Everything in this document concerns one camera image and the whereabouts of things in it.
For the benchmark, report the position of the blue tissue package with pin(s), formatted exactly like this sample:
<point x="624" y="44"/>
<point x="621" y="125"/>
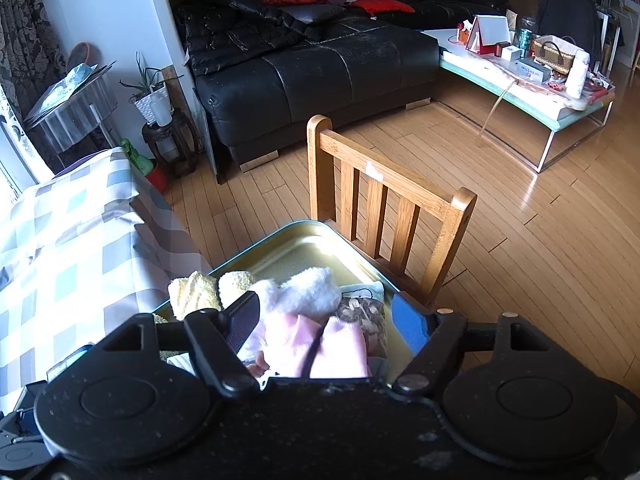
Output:
<point x="75" y="357"/>

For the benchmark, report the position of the red flower pot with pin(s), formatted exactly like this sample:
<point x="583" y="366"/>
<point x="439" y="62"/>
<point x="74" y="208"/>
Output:
<point x="159" y="177"/>

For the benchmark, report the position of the glass coffee table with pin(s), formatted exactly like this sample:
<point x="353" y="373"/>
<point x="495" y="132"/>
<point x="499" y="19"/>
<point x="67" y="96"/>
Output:
<point x="500" y="85"/>

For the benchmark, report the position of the pale yellow knitted cloth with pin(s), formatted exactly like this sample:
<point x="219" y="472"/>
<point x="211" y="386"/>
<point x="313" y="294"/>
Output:
<point x="192" y="292"/>

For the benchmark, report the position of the black puffer jacket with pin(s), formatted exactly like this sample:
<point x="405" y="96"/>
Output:
<point x="235" y="35"/>

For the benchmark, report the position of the dark wooden plant stand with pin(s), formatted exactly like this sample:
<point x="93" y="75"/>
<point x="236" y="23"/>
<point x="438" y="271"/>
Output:
<point x="170" y="142"/>

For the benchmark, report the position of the red and white house-shaped box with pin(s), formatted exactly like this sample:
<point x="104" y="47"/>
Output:
<point x="485" y="32"/>

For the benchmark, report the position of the checked bed sheet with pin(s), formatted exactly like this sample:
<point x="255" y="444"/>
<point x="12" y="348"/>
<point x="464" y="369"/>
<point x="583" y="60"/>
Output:
<point x="75" y="240"/>

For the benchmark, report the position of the tin box with golden inside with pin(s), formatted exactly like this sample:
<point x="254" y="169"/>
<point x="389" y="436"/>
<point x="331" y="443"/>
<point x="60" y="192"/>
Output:
<point x="300" y="245"/>

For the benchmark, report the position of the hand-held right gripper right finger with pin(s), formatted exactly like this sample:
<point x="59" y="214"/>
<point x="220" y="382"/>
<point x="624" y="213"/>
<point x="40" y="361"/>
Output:
<point x="407" y="322"/>

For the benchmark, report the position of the glass panel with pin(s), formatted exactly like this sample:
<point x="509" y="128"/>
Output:
<point x="205" y="130"/>

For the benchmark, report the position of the green can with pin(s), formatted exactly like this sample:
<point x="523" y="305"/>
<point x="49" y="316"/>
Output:
<point x="525" y="37"/>

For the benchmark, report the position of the white table bottle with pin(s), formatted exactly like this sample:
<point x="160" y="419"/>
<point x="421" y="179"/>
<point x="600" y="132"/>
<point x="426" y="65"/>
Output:
<point x="577" y="72"/>

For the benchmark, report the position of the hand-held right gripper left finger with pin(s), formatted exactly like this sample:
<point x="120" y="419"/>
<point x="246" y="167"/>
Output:
<point x="245" y="322"/>

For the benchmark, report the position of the terracotta bowl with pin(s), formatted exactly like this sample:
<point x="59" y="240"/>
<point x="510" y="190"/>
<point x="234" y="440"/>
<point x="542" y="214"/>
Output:
<point x="80" y="52"/>

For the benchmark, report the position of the pink cloth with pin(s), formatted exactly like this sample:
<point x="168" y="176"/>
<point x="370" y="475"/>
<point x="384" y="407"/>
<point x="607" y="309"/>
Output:
<point x="335" y="350"/>

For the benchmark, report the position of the grey cardboard box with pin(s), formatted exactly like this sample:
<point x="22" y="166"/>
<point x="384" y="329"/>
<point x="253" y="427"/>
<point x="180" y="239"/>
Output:
<point x="532" y="71"/>

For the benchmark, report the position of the wicker basket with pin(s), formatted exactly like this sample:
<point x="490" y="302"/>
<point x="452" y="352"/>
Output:
<point x="552" y="52"/>

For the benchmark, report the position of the potted plant in white pot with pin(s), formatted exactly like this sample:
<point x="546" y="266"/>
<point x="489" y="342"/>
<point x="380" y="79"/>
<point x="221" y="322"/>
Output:
<point x="150" y="102"/>

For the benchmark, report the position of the black leather sofa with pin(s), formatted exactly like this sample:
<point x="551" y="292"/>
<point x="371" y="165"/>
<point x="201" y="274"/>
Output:
<point x="325" y="70"/>

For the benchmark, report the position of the white fluffy plush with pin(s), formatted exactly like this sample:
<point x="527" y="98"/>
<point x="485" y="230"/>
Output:
<point x="300" y="290"/>

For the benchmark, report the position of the stack of magazines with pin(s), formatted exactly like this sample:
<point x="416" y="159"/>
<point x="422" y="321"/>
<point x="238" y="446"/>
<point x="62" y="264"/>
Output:
<point x="65" y="87"/>

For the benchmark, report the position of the white plastic bottle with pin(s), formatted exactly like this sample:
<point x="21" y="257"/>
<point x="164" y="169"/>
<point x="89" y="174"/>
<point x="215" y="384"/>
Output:
<point x="162" y="112"/>

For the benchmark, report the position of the patterned curtain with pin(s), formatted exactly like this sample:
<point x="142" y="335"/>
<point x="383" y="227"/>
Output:
<point x="25" y="25"/>

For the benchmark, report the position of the round side table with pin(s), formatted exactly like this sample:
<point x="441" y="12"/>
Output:
<point x="70" y="115"/>

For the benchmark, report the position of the wooden chair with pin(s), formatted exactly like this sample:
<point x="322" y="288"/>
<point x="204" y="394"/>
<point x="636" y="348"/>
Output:
<point x="390" y="200"/>

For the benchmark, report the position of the green spray bottle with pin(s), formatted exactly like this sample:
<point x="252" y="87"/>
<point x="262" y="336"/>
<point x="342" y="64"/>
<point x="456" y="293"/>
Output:
<point x="134" y="155"/>

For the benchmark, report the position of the black office chair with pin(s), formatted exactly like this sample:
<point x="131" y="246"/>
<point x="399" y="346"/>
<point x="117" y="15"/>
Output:
<point x="570" y="15"/>

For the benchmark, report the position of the green looped scrubber ball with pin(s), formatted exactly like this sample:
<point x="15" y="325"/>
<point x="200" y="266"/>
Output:
<point x="161" y="318"/>

